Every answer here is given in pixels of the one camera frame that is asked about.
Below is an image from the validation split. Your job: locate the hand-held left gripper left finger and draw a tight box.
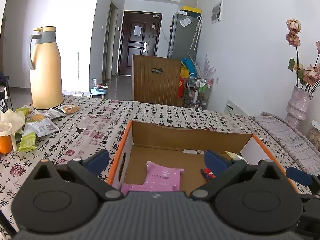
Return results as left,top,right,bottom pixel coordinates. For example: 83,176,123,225
31,149,124,201

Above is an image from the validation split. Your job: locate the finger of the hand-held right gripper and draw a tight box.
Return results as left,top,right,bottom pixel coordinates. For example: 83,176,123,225
286,167,320,195

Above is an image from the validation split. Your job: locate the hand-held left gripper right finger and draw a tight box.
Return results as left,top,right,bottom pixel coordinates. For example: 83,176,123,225
191,149,288,201

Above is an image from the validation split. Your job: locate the red blue snack packet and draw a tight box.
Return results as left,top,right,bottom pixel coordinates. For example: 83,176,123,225
200,167,217,182

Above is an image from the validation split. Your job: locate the red orange cardboard box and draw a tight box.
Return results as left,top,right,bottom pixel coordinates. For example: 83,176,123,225
107,120,299,196

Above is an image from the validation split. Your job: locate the grey pink patterned cloth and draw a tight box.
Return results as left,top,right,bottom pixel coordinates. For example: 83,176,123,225
251,112,320,172

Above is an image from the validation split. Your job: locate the clear jar white lid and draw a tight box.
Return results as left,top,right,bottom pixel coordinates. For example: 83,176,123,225
306,120,320,146

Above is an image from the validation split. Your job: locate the small brown pastry packet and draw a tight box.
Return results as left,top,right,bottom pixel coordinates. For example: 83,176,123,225
62,104,81,114

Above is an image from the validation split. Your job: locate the small white snack packet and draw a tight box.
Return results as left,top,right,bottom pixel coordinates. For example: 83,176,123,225
32,119,60,137
44,108,65,119

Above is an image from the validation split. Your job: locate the pink textured vase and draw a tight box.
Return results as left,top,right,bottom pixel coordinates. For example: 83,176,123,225
286,85,313,128

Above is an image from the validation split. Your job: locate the small yellow biscuit packet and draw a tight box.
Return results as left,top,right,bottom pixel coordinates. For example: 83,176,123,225
26,112,47,123

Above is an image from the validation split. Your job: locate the red gift box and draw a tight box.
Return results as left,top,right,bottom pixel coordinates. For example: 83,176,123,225
178,77,187,99

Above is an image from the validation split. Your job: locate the wooden chair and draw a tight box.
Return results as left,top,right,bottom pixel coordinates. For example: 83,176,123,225
132,54,182,107

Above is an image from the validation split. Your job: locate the cream crumpled plastic bag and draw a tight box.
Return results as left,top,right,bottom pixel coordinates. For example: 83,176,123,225
0,109,26,151

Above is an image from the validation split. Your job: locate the orange fruit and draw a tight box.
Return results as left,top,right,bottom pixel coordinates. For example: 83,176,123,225
0,135,12,154

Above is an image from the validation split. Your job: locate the dried purple grass bunch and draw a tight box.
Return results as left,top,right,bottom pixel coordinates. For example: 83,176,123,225
195,52,217,80

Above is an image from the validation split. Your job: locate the blue plastic item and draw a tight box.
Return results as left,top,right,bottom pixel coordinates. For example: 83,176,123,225
180,58,197,75

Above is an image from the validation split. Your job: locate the yellow thermos jug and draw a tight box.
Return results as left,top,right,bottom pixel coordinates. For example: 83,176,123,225
29,26,64,110

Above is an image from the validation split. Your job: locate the dried pink rose bouquet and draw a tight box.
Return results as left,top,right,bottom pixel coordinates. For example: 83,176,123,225
286,19,320,95

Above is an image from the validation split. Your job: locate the grey interior door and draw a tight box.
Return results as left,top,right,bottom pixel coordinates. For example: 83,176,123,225
105,1,118,80

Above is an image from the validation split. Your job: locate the dark wooden door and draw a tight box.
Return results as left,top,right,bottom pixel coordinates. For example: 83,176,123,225
118,10,162,77

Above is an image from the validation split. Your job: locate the grey refrigerator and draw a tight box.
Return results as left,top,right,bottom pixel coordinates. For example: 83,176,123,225
167,12,202,60

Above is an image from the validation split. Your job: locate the white folded umbrella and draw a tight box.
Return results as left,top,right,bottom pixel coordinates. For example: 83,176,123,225
190,16,202,50

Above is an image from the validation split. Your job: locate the white paper sheet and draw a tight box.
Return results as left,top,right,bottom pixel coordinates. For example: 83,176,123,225
179,16,193,27

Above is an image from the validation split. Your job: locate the yellow black box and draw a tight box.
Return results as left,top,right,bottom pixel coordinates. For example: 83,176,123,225
182,5,202,17

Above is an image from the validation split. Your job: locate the wire storage cart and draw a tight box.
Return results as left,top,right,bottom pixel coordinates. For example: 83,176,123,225
186,76,214,110

